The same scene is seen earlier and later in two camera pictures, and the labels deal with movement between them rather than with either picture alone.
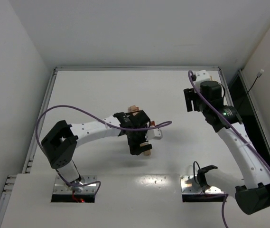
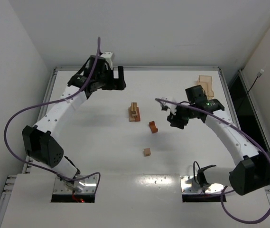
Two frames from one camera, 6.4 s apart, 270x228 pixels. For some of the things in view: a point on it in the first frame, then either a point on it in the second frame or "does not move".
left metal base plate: x=60 y=187 does not move
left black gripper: x=138 y=140 → x=115 y=83
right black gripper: x=191 y=100 → x=176 y=119
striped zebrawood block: x=144 y=144 → x=134 y=107
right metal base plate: x=188 y=185 does not move
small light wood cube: x=148 y=153 does not move
